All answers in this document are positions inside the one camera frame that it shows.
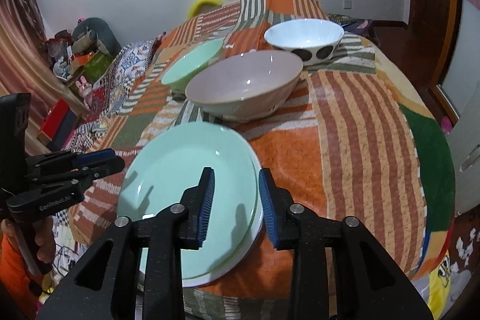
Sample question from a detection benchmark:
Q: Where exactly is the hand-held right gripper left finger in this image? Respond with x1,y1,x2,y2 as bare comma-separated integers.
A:
37,167,216,320

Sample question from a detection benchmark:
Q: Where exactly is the white bowl with dark spots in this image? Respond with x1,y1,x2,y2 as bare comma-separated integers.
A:
264,19,344,66

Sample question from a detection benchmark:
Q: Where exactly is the red box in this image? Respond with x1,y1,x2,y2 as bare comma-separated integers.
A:
37,99,76,141

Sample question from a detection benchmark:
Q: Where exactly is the pink bowl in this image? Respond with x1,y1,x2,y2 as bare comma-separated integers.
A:
185,51,304,123

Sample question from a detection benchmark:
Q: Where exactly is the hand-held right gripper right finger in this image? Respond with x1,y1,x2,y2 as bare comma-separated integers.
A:
258,168,436,320

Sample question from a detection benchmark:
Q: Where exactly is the pink bunny toy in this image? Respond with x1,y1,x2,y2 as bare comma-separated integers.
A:
75,77,94,107

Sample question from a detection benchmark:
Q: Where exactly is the wooden door frame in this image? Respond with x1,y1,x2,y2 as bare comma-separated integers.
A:
403,0,463,126

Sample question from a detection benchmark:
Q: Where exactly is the dark grey box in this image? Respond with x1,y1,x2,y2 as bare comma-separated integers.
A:
49,110,81,152

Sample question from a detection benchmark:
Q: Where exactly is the person's left hand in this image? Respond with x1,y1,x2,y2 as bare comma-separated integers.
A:
0,217,58,272

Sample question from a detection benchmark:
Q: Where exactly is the yellow cartoon bed sheet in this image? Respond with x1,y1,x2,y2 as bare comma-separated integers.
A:
409,215,477,320

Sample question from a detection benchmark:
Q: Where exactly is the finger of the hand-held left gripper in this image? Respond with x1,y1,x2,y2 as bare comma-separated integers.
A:
69,149,117,169
77,157,125,182

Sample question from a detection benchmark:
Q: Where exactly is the light green bowl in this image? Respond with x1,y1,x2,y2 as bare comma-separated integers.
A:
161,39,225,101

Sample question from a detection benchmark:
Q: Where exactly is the striped orange blanket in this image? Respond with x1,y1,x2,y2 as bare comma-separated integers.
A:
64,0,456,320

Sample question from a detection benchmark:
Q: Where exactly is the light green plate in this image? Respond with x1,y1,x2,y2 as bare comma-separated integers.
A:
117,122,259,277

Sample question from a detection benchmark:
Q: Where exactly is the white plate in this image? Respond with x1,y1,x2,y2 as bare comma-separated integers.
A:
139,155,263,289

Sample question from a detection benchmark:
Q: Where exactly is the striped brown curtain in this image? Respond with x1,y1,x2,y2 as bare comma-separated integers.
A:
0,0,91,152

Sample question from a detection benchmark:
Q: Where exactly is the person's left forearm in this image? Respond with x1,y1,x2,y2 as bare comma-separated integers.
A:
0,235,42,313

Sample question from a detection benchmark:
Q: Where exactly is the patterned quilt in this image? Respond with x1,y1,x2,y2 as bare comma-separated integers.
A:
62,39,162,156

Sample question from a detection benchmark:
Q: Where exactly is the white standing appliance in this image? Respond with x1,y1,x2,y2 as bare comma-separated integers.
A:
448,73,480,216

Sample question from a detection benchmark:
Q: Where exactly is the dark bag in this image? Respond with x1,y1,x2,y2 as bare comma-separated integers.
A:
326,13,376,39

